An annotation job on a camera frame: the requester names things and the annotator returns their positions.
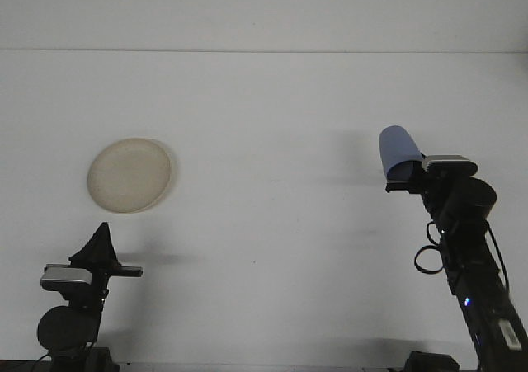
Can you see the pale blue cup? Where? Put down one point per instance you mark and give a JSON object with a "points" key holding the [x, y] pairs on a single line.
{"points": [[398, 145]]}

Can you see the pale cream round plate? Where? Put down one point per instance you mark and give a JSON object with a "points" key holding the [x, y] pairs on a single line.
{"points": [[130, 176]]}

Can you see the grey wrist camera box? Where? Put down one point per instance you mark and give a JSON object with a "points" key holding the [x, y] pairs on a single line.
{"points": [[449, 165], [66, 277]]}

